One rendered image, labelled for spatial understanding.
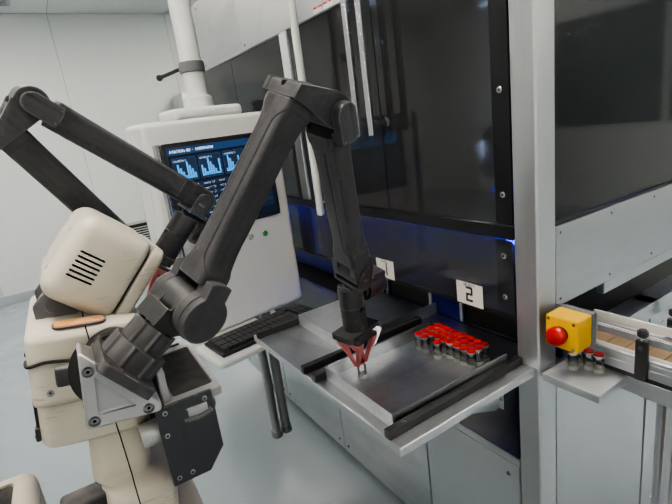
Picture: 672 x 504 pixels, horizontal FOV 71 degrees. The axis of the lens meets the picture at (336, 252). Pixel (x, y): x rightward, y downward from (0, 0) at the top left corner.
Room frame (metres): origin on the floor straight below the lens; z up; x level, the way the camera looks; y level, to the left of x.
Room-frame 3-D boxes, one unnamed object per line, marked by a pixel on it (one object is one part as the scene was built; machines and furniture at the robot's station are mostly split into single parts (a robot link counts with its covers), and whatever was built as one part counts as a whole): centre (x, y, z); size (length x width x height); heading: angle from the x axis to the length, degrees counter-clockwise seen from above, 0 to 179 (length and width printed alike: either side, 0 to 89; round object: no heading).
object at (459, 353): (1.06, -0.24, 0.91); 0.18 x 0.02 x 0.05; 30
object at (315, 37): (1.57, -0.06, 1.51); 0.47 x 0.01 x 0.59; 31
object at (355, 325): (1.00, -0.02, 1.04); 0.10 x 0.07 x 0.07; 136
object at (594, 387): (0.91, -0.52, 0.87); 0.14 x 0.13 x 0.02; 121
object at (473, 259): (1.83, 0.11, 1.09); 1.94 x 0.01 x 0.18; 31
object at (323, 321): (1.35, -0.07, 0.90); 0.34 x 0.26 x 0.04; 121
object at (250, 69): (2.03, 0.22, 1.51); 0.49 x 0.01 x 0.59; 31
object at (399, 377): (1.00, -0.15, 0.90); 0.34 x 0.26 x 0.04; 120
